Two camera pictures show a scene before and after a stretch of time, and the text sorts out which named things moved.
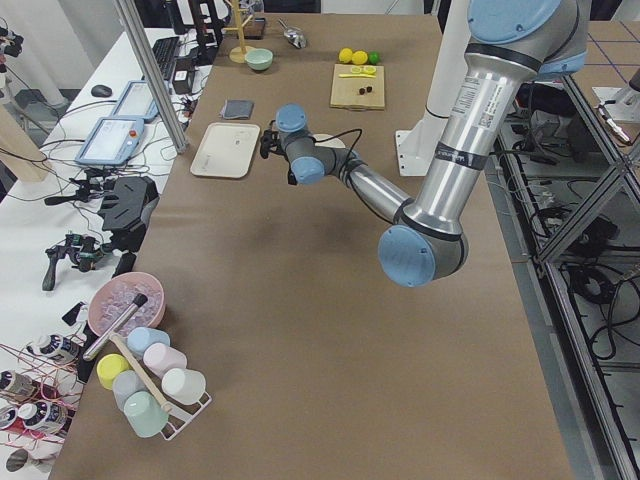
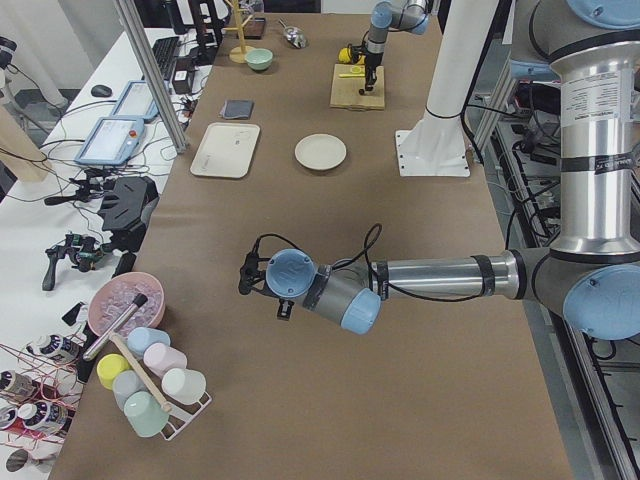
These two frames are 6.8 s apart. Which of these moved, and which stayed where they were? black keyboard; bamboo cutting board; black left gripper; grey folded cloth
Moved: black left gripper
Stayed: black keyboard; bamboo cutting board; grey folded cloth
